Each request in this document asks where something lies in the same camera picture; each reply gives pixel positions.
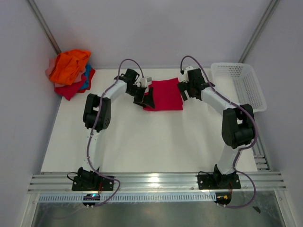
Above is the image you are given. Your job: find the left corner metal post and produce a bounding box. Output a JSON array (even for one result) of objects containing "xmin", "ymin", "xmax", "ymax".
[{"xmin": 26, "ymin": 0, "xmax": 61, "ymax": 54}]

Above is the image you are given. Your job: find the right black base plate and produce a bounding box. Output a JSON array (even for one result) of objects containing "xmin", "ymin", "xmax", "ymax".
[{"xmin": 197, "ymin": 174, "xmax": 241, "ymax": 190}]

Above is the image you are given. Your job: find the aluminium front rail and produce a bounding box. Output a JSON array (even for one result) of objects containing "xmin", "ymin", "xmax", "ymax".
[{"xmin": 27, "ymin": 171, "xmax": 286, "ymax": 193}]

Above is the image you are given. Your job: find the slotted grey cable duct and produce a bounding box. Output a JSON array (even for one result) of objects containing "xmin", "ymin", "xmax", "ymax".
[{"xmin": 38, "ymin": 192, "xmax": 215, "ymax": 203}]

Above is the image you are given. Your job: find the white perforated plastic basket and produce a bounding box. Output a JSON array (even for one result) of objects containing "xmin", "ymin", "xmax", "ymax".
[{"xmin": 210, "ymin": 62, "xmax": 267, "ymax": 113}]

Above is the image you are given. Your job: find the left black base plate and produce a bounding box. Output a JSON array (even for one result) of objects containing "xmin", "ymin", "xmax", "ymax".
[{"xmin": 71, "ymin": 175, "xmax": 114, "ymax": 192}]

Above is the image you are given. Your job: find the blue t-shirt in pile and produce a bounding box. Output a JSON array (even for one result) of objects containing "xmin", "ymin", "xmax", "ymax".
[{"xmin": 78, "ymin": 64, "xmax": 93, "ymax": 93}]

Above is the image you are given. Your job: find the red t-shirt at bottom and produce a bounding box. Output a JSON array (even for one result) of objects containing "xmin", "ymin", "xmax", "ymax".
[{"xmin": 54, "ymin": 69, "xmax": 96, "ymax": 101}]

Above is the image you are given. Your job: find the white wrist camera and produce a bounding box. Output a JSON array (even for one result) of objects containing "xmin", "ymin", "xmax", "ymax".
[
  {"xmin": 140, "ymin": 77, "xmax": 152, "ymax": 87},
  {"xmin": 179, "ymin": 66, "xmax": 194, "ymax": 81}
]

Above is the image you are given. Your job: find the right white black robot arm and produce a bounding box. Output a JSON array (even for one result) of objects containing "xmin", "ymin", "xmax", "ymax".
[{"xmin": 178, "ymin": 67, "xmax": 257, "ymax": 190}]

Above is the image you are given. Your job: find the left controller board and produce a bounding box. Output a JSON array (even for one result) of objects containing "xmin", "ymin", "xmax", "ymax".
[{"xmin": 82, "ymin": 193, "xmax": 100, "ymax": 207}]

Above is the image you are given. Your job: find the magenta pink t-shirt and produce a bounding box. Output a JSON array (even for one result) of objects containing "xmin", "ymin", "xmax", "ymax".
[{"xmin": 143, "ymin": 78, "xmax": 183, "ymax": 112}]

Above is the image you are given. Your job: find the right controller board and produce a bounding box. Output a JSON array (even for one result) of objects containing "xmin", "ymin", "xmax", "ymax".
[{"xmin": 214, "ymin": 192, "xmax": 232, "ymax": 208}]

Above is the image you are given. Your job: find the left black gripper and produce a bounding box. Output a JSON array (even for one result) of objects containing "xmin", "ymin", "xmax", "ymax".
[{"xmin": 126, "ymin": 85, "xmax": 155, "ymax": 108}]

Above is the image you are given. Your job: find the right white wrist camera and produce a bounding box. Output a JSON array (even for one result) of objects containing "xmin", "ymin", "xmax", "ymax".
[{"xmin": 179, "ymin": 66, "xmax": 194, "ymax": 81}]

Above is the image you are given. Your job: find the corner metal post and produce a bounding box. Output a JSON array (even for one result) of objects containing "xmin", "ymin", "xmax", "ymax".
[
  {"xmin": 238, "ymin": 0, "xmax": 281, "ymax": 63},
  {"xmin": 26, "ymin": 0, "xmax": 61, "ymax": 54}
]

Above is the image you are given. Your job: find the controller board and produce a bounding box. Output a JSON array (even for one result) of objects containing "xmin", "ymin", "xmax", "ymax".
[
  {"xmin": 82, "ymin": 193, "xmax": 100, "ymax": 207},
  {"xmin": 214, "ymin": 192, "xmax": 232, "ymax": 208}
]

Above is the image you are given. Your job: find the orange folded t-shirt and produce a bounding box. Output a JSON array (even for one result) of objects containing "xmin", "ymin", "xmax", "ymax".
[{"xmin": 49, "ymin": 49, "xmax": 91, "ymax": 85}]

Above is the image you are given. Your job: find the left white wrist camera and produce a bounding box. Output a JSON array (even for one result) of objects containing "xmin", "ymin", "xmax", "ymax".
[{"xmin": 140, "ymin": 77, "xmax": 152, "ymax": 87}]

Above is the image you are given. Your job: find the pink t-shirt under orange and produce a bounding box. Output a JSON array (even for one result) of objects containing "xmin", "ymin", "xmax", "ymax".
[{"xmin": 45, "ymin": 58, "xmax": 56, "ymax": 78}]

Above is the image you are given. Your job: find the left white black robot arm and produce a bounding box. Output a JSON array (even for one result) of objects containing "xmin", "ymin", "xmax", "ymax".
[{"xmin": 72, "ymin": 69, "xmax": 155, "ymax": 191}]

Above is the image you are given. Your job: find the right corner metal post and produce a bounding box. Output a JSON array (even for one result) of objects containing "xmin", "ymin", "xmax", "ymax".
[{"xmin": 238, "ymin": 0, "xmax": 281, "ymax": 63}]

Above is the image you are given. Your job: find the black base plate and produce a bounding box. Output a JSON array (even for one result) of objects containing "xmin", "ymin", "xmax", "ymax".
[
  {"xmin": 197, "ymin": 174, "xmax": 241, "ymax": 190},
  {"xmin": 71, "ymin": 175, "xmax": 114, "ymax": 192}
]

